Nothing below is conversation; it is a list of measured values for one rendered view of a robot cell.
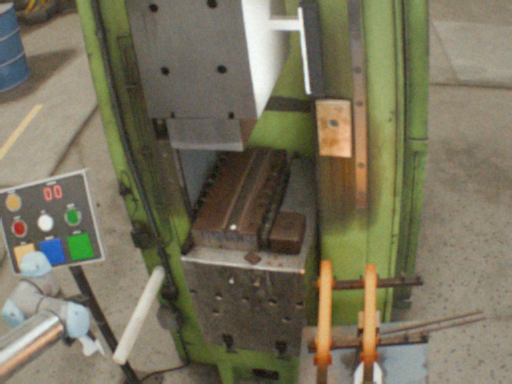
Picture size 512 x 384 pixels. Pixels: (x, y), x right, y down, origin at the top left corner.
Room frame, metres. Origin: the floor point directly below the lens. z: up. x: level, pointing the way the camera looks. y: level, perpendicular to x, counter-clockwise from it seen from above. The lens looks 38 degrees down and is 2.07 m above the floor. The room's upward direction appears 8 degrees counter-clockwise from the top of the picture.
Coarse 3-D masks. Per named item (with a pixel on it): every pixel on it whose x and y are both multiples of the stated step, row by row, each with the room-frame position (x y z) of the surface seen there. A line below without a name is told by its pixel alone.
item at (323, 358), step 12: (324, 264) 1.09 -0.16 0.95; (324, 276) 1.05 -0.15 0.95; (324, 288) 1.00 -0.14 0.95; (324, 300) 0.96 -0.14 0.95; (324, 312) 0.92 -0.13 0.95; (324, 324) 0.88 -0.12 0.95; (324, 336) 0.84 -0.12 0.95; (324, 348) 0.80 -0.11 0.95; (324, 360) 0.75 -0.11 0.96; (324, 372) 0.72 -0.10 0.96
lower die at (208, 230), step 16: (224, 160) 1.62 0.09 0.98; (240, 160) 1.59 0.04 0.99; (272, 160) 1.56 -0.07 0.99; (224, 176) 1.53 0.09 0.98; (240, 176) 1.50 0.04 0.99; (272, 176) 1.48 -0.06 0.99; (224, 192) 1.43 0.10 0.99; (256, 192) 1.40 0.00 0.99; (272, 192) 1.41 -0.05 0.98; (208, 208) 1.37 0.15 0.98; (224, 208) 1.35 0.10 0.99; (256, 208) 1.33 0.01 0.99; (208, 224) 1.29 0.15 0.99; (224, 224) 1.27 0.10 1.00; (240, 224) 1.26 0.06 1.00; (256, 224) 1.26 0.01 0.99; (208, 240) 1.27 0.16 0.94; (224, 240) 1.25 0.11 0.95; (240, 240) 1.24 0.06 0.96; (256, 240) 1.22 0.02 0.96
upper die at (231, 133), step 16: (176, 128) 1.28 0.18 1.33; (192, 128) 1.26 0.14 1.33; (208, 128) 1.25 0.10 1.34; (224, 128) 1.23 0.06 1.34; (240, 128) 1.22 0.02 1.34; (176, 144) 1.28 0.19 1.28; (192, 144) 1.26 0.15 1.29; (208, 144) 1.25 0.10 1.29; (224, 144) 1.24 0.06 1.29; (240, 144) 1.22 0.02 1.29
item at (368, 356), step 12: (372, 264) 1.06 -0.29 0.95; (372, 276) 1.02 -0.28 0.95; (372, 288) 0.97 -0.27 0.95; (372, 300) 0.93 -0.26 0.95; (372, 312) 0.89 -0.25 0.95; (372, 324) 0.85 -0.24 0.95; (372, 336) 0.81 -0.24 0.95; (372, 348) 0.77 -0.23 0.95; (360, 360) 0.75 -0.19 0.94; (372, 360) 0.73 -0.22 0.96; (372, 372) 0.69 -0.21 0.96
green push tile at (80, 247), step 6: (78, 234) 1.26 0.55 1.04; (84, 234) 1.25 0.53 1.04; (72, 240) 1.24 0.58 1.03; (78, 240) 1.24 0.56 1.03; (84, 240) 1.24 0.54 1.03; (90, 240) 1.25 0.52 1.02; (72, 246) 1.23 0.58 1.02; (78, 246) 1.23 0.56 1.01; (84, 246) 1.23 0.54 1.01; (90, 246) 1.24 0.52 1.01; (72, 252) 1.22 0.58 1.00; (78, 252) 1.22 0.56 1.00; (84, 252) 1.23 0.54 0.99; (90, 252) 1.23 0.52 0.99; (72, 258) 1.22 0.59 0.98; (78, 258) 1.22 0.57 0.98; (84, 258) 1.22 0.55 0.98
